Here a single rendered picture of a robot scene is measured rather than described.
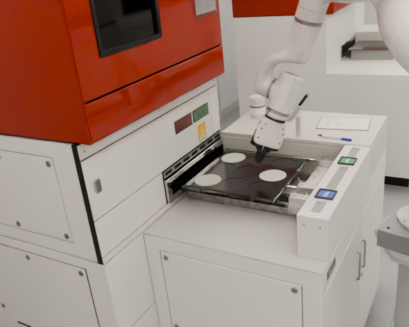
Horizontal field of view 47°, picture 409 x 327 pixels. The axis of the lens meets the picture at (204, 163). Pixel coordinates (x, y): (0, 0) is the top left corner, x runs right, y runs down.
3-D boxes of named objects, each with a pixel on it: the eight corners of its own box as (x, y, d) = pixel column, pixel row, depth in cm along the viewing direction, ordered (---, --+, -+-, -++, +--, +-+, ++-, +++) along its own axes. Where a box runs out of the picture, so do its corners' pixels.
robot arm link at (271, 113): (269, 109, 161) (266, 117, 162) (293, 117, 163) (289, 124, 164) (263, 102, 169) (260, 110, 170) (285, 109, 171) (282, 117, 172)
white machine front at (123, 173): (98, 263, 149) (71, 145, 133) (218, 161, 212) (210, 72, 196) (106, 265, 147) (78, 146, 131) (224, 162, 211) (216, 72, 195)
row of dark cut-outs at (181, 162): (163, 178, 171) (161, 172, 170) (219, 135, 205) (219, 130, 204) (164, 179, 171) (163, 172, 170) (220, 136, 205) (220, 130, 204)
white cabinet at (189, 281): (172, 403, 196) (141, 234, 163) (263, 269, 271) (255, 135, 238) (326, 469, 165) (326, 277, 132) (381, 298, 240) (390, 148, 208)
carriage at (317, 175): (287, 213, 159) (287, 205, 158) (320, 169, 187) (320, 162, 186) (311, 217, 155) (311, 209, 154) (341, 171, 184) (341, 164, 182)
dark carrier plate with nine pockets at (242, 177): (184, 186, 176) (184, 184, 176) (226, 151, 203) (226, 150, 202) (271, 200, 159) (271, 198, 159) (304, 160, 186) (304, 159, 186)
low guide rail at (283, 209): (188, 198, 183) (187, 191, 182) (191, 195, 184) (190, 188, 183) (316, 220, 159) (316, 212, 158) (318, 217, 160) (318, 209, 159)
